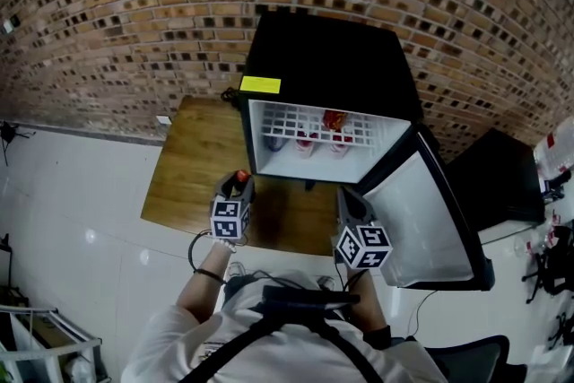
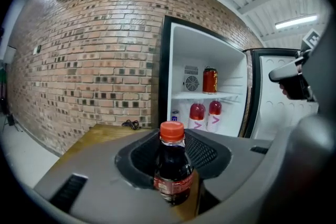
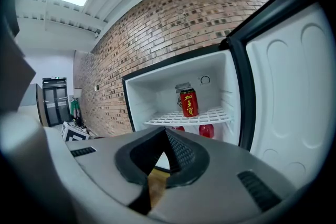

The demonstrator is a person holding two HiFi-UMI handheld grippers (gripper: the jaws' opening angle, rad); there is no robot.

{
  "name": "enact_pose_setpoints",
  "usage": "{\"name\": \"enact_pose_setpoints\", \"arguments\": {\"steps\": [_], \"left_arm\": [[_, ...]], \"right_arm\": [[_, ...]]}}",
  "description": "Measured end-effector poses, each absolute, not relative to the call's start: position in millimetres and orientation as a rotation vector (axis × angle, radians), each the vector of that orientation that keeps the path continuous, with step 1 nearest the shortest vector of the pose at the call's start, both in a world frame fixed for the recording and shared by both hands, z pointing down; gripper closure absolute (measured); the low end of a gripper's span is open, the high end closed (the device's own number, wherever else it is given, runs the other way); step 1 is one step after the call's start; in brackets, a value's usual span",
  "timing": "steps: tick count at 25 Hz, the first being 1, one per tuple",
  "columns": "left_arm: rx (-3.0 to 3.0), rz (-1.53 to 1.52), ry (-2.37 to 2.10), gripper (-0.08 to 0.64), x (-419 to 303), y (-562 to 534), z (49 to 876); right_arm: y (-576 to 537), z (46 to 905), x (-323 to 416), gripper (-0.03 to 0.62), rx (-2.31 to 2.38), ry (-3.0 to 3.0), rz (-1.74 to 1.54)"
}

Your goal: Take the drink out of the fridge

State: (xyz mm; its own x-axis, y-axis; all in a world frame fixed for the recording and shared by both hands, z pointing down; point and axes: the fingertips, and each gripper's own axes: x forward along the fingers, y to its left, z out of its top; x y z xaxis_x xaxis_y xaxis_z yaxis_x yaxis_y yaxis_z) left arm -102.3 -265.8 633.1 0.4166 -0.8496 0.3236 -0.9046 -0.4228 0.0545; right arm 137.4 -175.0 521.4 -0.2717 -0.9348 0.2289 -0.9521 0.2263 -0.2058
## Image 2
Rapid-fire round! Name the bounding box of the black coiled cable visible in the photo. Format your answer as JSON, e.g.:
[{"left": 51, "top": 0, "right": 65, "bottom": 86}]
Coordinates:
[{"left": 122, "top": 120, "right": 140, "bottom": 130}]

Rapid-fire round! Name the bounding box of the black mini fridge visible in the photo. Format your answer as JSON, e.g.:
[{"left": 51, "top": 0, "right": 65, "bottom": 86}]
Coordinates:
[{"left": 159, "top": 15, "right": 320, "bottom": 140}]

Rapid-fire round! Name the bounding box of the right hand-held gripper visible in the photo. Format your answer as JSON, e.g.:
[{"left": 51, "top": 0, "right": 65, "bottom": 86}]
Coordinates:
[{"left": 268, "top": 20, "right": 336, "bottom": 118}]

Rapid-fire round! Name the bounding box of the white wire shelf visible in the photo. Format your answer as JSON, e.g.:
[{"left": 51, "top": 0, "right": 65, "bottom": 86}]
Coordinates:
[{"left": 172, "top": 91, "right": 241, "bottom": 103}]

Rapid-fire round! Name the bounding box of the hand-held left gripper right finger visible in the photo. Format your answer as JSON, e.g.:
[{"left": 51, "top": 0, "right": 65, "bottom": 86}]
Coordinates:
[{"left": 183, "top": 112, "right": 336, "bottom": 224}]

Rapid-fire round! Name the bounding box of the wooden platform board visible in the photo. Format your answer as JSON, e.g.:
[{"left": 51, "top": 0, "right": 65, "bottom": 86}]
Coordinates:
[{"left": 54, "top": 123, "right": 203, "bottom": 221}]

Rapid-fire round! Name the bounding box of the red drink bottle white label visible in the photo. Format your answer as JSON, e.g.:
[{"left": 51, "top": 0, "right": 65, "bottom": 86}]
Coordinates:
[
  {"left": 206, "top": 100, "right": 223, "bottom": 132},
  {"left": 188, "top": 102, "right": 206, "bottom": 130}
]

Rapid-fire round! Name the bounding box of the dark cola bottle red cap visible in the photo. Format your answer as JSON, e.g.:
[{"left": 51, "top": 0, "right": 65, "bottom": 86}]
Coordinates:
[{"left": 153, "top": 121, "right": 195, "bottom": 206}]

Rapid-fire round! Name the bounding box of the red drink can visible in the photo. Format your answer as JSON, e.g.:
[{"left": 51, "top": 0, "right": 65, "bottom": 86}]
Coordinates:
[{"left": 202, "top": 66, "right": 218, "bottom": 94}]

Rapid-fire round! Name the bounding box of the fluorescent ceiling light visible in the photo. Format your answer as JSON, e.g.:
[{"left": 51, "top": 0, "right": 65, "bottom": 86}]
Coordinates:
[{"left": 275, "top": 15, "right": 319, "bottom": 30}]

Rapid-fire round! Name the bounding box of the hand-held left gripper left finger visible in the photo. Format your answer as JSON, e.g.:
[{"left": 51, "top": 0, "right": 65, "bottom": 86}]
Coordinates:
[{"left": 34, "top": 128, "right": 182, "bottom": 224}]

